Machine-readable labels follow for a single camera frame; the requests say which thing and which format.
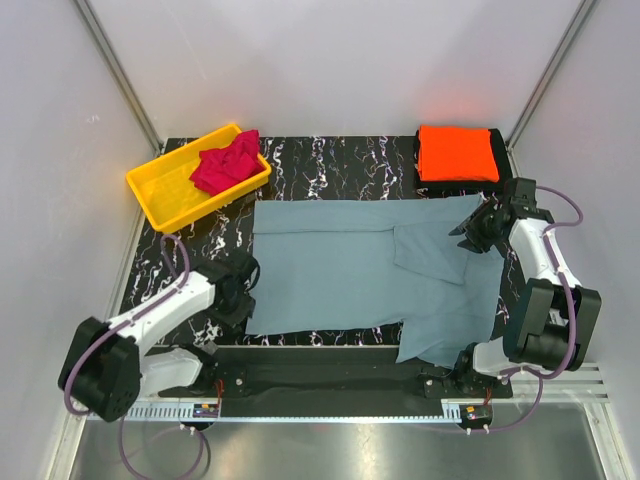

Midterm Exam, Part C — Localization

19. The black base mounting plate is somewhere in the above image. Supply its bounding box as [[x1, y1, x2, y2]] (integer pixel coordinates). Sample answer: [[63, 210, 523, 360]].
[[154, 344, 514, 419]]

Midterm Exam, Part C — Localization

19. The aluminium corner post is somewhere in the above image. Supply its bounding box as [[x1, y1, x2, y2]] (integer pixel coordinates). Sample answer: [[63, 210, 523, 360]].
[[71, 0, 164, 155], [506, 0, 599, 150]]

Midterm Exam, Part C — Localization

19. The blue-grey t shirt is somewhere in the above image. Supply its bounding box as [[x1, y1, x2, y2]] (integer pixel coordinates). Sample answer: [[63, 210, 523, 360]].
[[246, 195, 503, 367]]

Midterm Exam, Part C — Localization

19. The aluminium frame rail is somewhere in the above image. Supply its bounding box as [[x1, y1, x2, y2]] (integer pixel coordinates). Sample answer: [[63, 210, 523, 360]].
[[116, 368, 609, 429]]

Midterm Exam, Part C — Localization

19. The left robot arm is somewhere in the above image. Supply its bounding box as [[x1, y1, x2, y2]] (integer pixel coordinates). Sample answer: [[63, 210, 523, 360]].
[[58, 250, 261, 422]]

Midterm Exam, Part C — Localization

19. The red t shirt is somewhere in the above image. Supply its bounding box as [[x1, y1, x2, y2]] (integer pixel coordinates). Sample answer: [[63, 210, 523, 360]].
[[189, 130, 264, 196]]

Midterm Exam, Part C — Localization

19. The right aluminium corner post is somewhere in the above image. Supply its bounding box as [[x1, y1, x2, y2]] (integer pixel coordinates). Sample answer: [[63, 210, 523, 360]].
[[506, 0, 599, 150]]

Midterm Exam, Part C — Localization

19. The left aluminium corner post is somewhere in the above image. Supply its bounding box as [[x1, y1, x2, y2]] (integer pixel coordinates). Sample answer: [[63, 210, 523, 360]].
[[71, 0, 164, 155]]

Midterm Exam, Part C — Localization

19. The yellow plastic tray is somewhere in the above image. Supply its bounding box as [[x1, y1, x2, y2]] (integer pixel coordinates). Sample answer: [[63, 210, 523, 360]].
[[126, 123, 271, 234]]

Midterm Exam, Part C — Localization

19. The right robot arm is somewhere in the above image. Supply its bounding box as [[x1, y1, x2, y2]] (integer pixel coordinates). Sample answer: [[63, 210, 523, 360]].
[[451, 177, 602, 397]]

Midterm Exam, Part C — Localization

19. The folded black t shirt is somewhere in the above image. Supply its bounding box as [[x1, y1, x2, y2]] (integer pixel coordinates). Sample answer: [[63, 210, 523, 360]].
[[414, 128, 513, 193]]

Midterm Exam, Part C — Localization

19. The folded orange t shirt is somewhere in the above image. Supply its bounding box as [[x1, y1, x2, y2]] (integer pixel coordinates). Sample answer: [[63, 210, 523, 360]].
[[417, 125, 500, 183]]

